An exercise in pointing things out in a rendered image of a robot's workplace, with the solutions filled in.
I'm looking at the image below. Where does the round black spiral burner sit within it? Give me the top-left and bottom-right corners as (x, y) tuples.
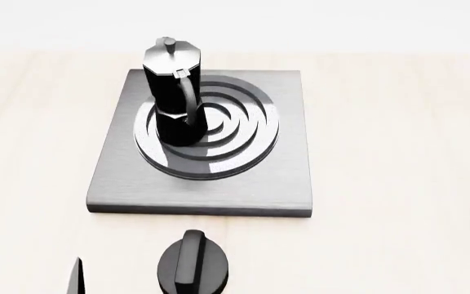
(132, 75), (281, 183)

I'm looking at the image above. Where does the grey square stove base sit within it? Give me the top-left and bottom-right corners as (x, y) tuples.
(84, 69), (314, 219)

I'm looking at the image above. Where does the black moka pot grey lid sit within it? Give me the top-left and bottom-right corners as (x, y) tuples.
(143, 37), (208, 147)

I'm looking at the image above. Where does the black round stove knob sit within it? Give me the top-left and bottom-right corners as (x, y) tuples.
(157, 229), (230, 294)

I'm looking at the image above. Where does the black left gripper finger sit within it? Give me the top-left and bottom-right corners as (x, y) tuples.
(65, 256), (86, 294)

